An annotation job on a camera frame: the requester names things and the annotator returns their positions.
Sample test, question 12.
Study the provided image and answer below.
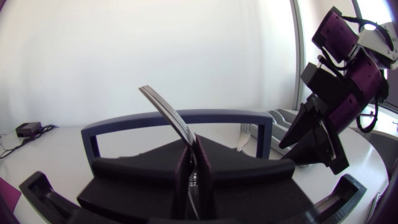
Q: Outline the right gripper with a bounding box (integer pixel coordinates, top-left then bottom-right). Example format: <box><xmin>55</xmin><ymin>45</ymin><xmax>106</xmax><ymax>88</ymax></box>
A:
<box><xmin>278</xmin><ymin>92</ymin><xmax>367</xmax><ymax>175</ymax></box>

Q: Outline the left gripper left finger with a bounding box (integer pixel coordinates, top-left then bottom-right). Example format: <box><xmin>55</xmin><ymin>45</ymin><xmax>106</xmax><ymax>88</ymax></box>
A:
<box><xmin>76</xmin><ymin>139</ymin><xmax>195</xmax><ymax>223</ymax></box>

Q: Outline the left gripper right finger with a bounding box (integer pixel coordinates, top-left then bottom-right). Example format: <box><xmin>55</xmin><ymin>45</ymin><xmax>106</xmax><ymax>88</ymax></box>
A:
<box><xmin>195</xmin><ymin>134</ymin><xmax>315</xmax><ymax>224</ymax></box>

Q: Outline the steel fork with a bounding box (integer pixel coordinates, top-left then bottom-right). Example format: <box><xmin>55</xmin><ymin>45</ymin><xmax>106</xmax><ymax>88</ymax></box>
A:
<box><xmin>236</xmin><ymin>123</ymin><xmax>252</xmax><ymax>153</ymax></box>
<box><xmin>138</xmin><ymin>85</ymin><xmax>200</xmax><ymax>220</ymax></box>

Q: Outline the grey cutlery tray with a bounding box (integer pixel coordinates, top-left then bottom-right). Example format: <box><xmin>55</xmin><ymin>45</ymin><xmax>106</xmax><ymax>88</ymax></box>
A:
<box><xmin>249</xmin><ymin>108</ymin><xmax>300</xmax><ymax>156</ymax></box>

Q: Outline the grey cutlery basket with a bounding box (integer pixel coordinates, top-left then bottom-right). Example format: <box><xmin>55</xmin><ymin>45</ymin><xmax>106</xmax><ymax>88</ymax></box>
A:
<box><xmin>81</xmin><ymin>108</ymin><xmax>274</xmax><ymax>187</ymax></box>

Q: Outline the black power brick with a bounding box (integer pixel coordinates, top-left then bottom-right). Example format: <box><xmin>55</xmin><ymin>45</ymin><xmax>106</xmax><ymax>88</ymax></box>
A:
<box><xmin>15</xmin><ymin>121</ymin><xmax>42</xmax><ymax>138</ymax></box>

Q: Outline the dark mat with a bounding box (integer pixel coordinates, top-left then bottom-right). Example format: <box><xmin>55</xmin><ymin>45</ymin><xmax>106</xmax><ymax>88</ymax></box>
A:
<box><xmin>0</xmin><ymin>177</ymin><xmax>22</xmax><ymax>213</ymax></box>

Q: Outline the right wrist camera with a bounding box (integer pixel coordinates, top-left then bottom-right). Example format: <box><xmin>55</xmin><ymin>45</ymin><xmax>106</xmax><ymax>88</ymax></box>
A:
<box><xmin>300</xmin><ymin>62</ymin><xmax>353</xmax><ymax>107</ymax></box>

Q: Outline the black power cable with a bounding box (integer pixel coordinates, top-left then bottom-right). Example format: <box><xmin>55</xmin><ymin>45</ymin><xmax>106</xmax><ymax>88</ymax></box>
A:
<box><xmin>0</xmin><ymin>124</ymin><xmax>59</xmax><ymax>160</ymax></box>

